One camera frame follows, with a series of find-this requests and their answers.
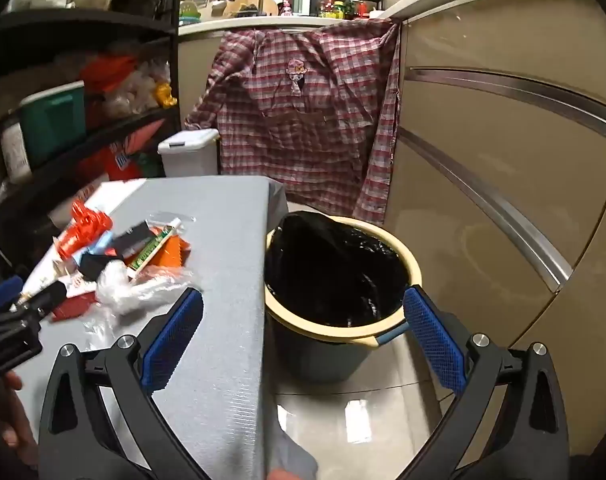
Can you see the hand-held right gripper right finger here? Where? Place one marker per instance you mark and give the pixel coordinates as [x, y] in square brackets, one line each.
[433, 345]

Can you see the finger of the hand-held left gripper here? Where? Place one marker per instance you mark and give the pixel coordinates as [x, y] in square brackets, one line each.
[3, 292]
[45, 300]

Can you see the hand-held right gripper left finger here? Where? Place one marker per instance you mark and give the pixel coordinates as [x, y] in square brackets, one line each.
[173, 340]

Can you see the white milk carton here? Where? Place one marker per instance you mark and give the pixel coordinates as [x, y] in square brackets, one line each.
[48, 270]

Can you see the red foil wrapper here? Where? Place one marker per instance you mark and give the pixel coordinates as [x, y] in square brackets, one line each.
[78, 305]

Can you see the small black box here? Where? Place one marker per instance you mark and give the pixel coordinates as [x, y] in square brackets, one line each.
[98, 266]

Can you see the clear plastic bag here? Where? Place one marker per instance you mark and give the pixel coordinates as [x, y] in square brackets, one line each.
[133, 290]

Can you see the light blue packet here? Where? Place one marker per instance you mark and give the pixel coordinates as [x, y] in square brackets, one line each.
[98, 249]

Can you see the red plastic toy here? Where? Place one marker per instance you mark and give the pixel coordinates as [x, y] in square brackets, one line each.
[85, 225]

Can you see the orange packet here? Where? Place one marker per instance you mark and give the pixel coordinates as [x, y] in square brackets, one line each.
[175, 255]

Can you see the green white tube packet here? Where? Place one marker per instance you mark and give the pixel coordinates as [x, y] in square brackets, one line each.
[150, 255]

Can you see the dark brown wrapper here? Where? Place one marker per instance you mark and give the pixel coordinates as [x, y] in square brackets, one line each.
[132, 239]

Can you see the grey bucket with yellow rim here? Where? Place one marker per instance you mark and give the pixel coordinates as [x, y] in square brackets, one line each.
[323, 360]

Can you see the black bin liner bag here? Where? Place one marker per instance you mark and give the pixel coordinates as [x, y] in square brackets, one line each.
[333, 280]

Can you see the person's left hand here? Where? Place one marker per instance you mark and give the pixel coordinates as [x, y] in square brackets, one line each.
[13, 420]

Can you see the red printed package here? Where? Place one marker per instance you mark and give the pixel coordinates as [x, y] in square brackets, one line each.
[118, 155]

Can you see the green storage box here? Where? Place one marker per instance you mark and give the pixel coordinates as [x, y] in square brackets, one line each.
[53, 120]

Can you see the white lidded bin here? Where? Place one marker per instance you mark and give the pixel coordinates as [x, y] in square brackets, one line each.
[188, 152]

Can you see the clear bag of pale food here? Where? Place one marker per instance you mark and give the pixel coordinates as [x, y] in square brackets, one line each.
[133, 90]

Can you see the orange plastic bag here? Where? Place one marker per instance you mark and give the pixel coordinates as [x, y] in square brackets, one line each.
[108, 72]

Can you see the red plaid shirt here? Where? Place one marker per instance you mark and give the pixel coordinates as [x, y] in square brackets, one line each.
[308, 125]

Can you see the black shelf rack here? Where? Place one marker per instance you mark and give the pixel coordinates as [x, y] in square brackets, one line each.
[83, 35]

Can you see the green bowl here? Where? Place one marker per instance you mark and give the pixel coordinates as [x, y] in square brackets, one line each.
[190, 12]

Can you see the beige kitchen cabinet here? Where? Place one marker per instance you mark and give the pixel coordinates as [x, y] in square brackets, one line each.
[508, 25]

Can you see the wooden cutting board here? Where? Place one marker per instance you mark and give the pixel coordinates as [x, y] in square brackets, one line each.
[265, 5]

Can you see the pink figurine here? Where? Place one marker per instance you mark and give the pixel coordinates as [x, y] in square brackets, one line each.
[286, 7]

